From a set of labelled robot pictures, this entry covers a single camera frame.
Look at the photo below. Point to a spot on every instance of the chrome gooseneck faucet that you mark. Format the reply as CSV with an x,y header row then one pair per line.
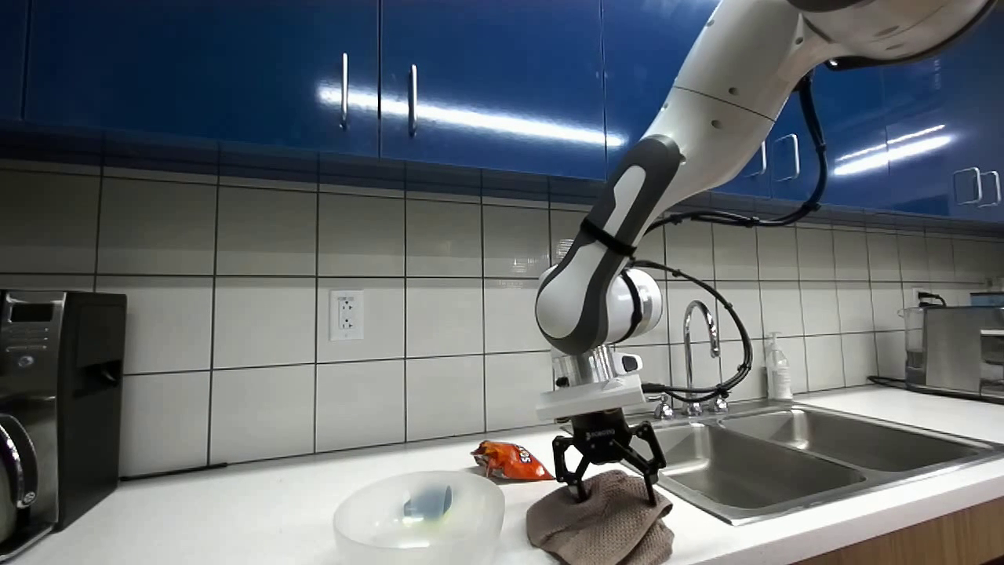
x,y
692,334

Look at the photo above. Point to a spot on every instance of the clear plastic bowl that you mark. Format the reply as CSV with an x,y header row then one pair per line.
x,y
418,518

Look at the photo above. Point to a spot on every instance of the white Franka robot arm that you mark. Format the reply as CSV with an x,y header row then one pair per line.
x,y
722,94

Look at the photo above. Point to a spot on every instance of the orange snack packet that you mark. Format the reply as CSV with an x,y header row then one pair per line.
x,y
509,464

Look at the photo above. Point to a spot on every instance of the wooden sink front panel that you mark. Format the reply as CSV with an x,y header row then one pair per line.
x,y
921,537

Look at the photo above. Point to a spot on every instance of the brown waffle towel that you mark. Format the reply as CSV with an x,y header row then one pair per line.
x,y
601,522

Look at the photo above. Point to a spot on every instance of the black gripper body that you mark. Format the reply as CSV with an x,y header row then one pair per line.
x,y
604,429

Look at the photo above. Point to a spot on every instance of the stainless steel double sink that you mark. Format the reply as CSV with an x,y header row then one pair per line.
x,y
796,457

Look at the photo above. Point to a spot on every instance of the blue upper cabinets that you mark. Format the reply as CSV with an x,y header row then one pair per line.
x,y
207,72

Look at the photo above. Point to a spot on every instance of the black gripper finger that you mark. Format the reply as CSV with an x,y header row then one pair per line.
x,y
568,465
648,461

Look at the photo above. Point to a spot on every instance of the black coffee maker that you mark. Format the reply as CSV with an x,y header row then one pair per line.
x,y
59,410

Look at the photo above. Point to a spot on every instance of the white wall outlet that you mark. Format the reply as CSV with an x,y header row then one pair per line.
x,y
346,315

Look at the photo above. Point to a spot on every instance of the steel countertop appliance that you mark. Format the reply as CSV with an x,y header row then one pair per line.
x,y
958,346

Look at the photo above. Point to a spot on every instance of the white soap pump bottle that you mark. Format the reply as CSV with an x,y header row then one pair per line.
x,y
780,372

